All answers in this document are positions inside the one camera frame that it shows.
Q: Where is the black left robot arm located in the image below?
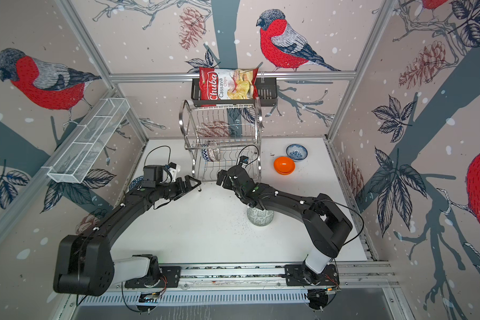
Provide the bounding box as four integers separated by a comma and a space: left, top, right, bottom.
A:
53, 175, 201, 296

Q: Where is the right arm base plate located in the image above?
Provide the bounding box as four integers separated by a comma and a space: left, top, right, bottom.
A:
283, 263, 340, 287

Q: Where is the white mesh wall shelf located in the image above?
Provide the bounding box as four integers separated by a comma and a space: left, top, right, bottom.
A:
47, 97, 130, 183

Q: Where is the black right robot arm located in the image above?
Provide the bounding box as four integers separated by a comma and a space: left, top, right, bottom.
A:
217, 165, 353, 275

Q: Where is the aluminium frame corner post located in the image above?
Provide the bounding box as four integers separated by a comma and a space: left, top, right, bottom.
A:
55, 0, 149, 141

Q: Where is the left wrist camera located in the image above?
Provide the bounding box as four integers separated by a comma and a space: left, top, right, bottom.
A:
141, 162, 181, 187

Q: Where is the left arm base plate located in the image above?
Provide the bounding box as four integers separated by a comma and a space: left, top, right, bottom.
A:
123, 265, 181, 289

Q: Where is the blue floral small bowl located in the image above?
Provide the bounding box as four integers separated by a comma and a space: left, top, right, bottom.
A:
286, 143, 309, 161

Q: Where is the aluminium horizontal frame bar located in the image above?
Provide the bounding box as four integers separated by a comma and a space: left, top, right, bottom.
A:
109, 71, 357, 84

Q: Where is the plain orange bowl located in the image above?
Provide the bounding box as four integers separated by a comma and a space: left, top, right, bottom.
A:
273, 157, 296, 175

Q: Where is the red cassava chips bag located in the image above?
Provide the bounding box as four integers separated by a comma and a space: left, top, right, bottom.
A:
198, 67, 258, 102

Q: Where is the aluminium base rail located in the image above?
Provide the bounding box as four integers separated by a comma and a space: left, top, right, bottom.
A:
65, 261, 398, 313

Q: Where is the green pattern bowl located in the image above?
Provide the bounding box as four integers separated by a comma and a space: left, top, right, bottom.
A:
247, 207, 274, 227

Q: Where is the dark red pattern bowl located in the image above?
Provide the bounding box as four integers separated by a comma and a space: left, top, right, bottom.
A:
207, 148, 221, 162

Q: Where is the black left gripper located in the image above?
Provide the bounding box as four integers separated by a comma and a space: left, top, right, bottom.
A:
157, 175, 201, 199

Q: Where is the steel two-tier dish rack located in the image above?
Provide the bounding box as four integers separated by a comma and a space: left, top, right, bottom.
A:
179, 99, 263, 182

